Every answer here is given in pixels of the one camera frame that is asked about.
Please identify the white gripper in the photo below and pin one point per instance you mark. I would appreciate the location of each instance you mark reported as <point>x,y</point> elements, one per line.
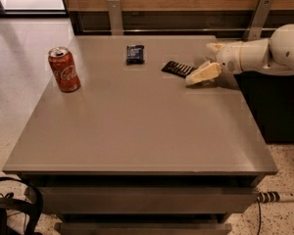
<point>229,57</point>

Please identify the black rxbar chocolate bar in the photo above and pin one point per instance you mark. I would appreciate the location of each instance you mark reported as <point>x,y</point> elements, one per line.
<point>178,69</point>

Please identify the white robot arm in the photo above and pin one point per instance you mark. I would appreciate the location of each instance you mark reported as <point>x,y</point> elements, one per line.
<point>271,56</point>

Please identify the blue snack packet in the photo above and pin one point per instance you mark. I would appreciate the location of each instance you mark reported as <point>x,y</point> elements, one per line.
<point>135,54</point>

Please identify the grey drawer cabinet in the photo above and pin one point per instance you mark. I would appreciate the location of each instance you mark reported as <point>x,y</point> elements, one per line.
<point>136,126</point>

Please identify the white power strip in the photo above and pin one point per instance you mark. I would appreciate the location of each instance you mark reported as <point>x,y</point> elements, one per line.
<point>275,197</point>

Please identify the red coca-cola can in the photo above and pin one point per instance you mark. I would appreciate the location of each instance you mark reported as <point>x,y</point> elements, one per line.
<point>61,62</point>

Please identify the upper grey drawer front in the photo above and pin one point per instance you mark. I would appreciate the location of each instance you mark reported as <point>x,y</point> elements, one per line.
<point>146,200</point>

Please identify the grey drawer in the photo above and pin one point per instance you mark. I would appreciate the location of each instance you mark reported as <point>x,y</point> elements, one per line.
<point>143,228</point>
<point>146,200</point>

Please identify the lower grey drawer front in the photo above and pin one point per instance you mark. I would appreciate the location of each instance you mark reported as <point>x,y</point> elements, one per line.
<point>143,228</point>

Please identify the right metal bracket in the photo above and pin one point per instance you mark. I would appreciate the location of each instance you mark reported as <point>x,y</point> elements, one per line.
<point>254,30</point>

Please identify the metal bracket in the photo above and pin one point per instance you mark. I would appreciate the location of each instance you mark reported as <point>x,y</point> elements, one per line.
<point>254,30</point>
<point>115,16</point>

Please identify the left metal bracket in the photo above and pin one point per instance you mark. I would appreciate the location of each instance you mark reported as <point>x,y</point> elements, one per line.
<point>115,16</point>

